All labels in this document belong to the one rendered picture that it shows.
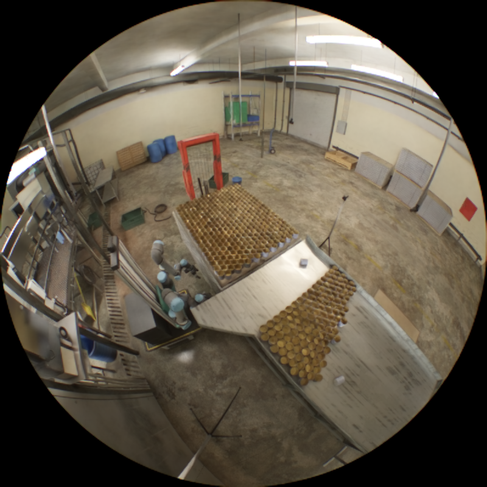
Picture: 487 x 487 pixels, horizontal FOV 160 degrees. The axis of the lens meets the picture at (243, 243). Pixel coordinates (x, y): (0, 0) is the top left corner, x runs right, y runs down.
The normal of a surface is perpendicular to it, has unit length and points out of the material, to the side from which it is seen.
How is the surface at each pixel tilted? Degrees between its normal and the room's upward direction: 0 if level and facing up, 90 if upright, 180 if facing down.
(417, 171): 90
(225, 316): 0
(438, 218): 90
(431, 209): 92
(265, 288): 0
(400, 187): 92
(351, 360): 0
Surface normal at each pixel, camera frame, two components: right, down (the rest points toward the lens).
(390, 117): -0.82, 0.44
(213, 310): -0.01, -0.66
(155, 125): 0.58, 0.61
